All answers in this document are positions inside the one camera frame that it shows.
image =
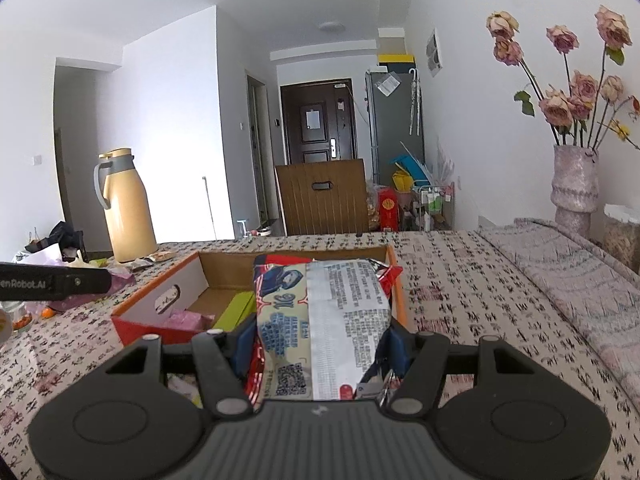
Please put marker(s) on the white folded umbrella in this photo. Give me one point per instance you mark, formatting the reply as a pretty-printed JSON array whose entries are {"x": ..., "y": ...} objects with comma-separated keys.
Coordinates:
[{"x": 415, "y": 100}]

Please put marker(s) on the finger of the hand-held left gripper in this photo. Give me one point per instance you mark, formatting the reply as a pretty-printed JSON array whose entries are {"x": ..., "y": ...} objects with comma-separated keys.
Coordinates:
[{"x": 87, "y": 282}]

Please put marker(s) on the yellow black box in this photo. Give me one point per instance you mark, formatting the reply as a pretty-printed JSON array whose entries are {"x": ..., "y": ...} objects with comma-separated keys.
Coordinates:
[{"x": 397, "y": 61}]

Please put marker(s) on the yellow thermos jug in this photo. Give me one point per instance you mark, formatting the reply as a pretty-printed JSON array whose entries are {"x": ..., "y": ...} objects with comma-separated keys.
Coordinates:
[{"x": 127, "y": 210}]

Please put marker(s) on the red cardboard box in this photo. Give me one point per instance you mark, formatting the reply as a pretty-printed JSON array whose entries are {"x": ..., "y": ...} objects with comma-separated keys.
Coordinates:
[{"x": 145, "y": 327}]

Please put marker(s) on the grey refrigerator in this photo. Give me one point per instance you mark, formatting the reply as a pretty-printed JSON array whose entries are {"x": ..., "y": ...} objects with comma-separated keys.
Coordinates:
[{"x": 395, "y": 130}]

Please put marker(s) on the pink flower vase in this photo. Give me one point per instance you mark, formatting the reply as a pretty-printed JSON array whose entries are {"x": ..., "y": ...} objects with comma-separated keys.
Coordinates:
[{"x": 575, "y": 185}]

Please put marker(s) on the pink snack packet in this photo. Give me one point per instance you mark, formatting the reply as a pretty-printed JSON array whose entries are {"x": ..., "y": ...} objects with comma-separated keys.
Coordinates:
[{"x": 192, "y": 321}]

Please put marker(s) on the brown cookie snack packet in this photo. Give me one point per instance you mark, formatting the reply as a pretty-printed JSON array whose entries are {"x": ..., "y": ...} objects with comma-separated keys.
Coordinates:
[{"x": 152, "y": 259}]

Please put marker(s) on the white mop pole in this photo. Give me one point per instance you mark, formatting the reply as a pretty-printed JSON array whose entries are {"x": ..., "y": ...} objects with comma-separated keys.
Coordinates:
[{"x": 209, "y": 210}]

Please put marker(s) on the grey patterned cloth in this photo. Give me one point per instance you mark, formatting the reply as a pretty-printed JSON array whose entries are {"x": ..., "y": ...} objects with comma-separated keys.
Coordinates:
[{"x": 575, "y": 285}]

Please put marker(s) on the wall paper sheet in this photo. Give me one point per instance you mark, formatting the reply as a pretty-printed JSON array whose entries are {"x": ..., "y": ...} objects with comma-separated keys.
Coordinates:
[{"x": 434, "y": 52}]

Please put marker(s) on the wooden chair back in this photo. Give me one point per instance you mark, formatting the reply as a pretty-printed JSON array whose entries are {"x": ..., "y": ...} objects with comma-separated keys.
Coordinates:
[{"x": 320, "y": 205}]

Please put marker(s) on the white purple plastic bag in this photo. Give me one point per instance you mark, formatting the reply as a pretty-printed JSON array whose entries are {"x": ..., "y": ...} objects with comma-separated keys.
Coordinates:
[{"x": 117, "y": 280}]

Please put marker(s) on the dried pink roses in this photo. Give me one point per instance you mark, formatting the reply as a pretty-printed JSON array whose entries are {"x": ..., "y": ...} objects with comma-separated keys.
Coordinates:
[{"x": 557, "y": 107}]

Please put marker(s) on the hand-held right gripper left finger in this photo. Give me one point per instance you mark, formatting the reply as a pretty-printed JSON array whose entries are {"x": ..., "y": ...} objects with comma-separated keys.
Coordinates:
[{"x": 244, "y": 347}]

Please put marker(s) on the dark brown door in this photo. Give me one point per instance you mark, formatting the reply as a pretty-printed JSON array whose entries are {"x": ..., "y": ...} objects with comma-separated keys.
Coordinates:
[{"x": 295, "y": 130}]

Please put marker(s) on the metal rolling cart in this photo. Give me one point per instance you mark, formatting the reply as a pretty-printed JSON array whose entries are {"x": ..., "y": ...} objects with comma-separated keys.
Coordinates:
[{"x": 435, "y": 207}]

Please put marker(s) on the blue plastic dustpan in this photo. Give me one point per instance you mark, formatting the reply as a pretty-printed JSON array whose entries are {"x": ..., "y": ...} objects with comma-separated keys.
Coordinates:
[{"x": 407, "y": 165}]

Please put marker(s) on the small green snack packet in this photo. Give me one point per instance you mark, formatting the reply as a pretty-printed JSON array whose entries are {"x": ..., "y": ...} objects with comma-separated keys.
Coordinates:
[{"x": 97, "y": 262}]

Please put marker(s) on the yellow bag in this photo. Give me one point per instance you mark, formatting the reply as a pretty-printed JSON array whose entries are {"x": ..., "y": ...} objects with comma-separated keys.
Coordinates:
[{"x": 402, "y": 181}]

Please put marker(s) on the jar with white lid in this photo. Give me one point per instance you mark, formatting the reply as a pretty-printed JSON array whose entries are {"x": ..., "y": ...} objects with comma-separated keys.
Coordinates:
[{"x": 622, "y": 240}]

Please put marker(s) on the glass cup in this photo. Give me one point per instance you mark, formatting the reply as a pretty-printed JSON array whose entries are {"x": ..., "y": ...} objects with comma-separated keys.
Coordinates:
[{"x": 22, "y": 322}]

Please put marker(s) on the red gift box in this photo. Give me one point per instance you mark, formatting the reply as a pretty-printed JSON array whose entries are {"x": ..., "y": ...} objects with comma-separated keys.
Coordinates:
[{"x": 389, "y": 210}]

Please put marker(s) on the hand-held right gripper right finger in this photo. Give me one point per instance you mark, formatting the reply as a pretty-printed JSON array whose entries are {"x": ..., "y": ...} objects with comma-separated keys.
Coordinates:
[{"x": 397, "y": 347}]

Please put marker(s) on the black bag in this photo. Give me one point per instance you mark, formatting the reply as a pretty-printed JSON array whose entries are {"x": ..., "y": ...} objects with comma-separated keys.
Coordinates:
[{"x": 65, "y": 237}]

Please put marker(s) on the large red white snack packet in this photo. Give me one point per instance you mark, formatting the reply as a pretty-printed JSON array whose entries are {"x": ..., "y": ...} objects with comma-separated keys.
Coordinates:
[{"x": 330, "y": 320}]

